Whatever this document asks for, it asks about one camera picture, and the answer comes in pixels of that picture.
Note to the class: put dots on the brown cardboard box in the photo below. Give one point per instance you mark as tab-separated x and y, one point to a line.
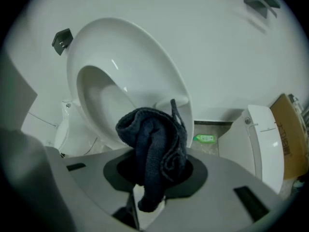
292	134

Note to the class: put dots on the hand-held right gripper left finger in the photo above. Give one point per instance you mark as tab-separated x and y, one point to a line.
91	175

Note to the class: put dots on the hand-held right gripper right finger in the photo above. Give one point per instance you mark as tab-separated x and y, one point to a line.
224	185

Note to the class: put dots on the white boxy toilet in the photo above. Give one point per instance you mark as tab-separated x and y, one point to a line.
263	141

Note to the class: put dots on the green plastic bottle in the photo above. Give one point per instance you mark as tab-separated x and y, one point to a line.
204	138

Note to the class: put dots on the dark blue knitted cloth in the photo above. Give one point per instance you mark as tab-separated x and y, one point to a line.
154	149

